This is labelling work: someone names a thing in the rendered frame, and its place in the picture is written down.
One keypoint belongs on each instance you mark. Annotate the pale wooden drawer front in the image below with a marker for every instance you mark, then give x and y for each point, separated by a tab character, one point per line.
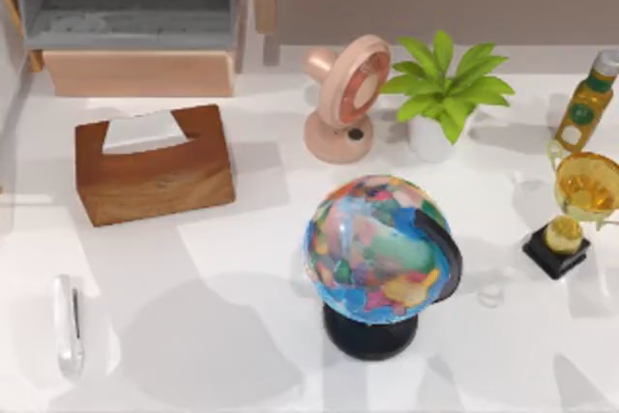
138	72

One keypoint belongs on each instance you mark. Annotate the wooden cupboard frame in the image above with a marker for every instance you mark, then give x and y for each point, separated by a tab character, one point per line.
10	7

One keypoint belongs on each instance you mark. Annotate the white stapler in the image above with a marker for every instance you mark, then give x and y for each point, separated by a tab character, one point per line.
67	326

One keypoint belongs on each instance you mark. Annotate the wooden tissue box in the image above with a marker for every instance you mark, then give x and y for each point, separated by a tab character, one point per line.
159	181

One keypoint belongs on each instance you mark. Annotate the green plant in white pot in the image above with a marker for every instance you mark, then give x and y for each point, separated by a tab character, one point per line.
442	94

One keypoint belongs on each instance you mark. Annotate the yellow bottle with grey cap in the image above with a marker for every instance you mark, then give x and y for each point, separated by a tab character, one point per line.
582	108

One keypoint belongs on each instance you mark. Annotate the gold trophy on black base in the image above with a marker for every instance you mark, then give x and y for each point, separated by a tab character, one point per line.
582	190

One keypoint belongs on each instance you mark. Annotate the small clear white cap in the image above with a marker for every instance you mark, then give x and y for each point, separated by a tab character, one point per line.
490	295

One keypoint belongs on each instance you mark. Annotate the colourful globe on black stand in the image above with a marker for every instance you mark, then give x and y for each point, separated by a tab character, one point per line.
382	258

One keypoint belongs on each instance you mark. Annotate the pink desk fan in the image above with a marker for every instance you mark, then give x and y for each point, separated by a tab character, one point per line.
346	103

